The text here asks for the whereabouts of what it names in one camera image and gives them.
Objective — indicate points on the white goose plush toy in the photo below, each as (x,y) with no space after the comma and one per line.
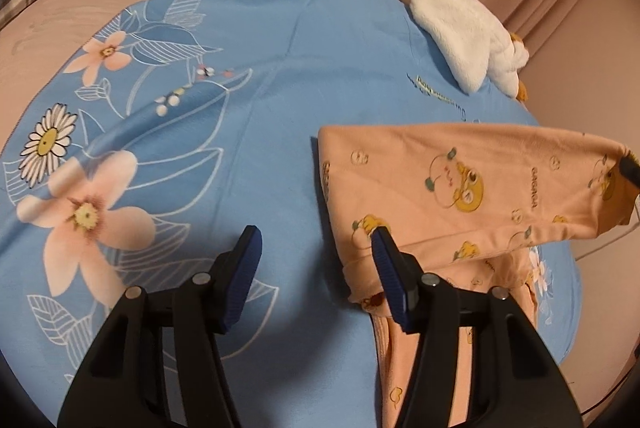
(450,18)

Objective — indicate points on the orange printed baby onesie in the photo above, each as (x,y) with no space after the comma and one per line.
(450,188)

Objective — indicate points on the blue floral blanket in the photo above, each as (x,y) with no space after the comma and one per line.
(250,58)

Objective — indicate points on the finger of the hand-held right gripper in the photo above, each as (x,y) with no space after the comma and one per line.
(631,171)

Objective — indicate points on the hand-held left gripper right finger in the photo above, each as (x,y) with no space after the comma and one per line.
(390,278)

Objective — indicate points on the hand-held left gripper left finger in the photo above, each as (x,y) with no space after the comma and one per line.
(245,273)

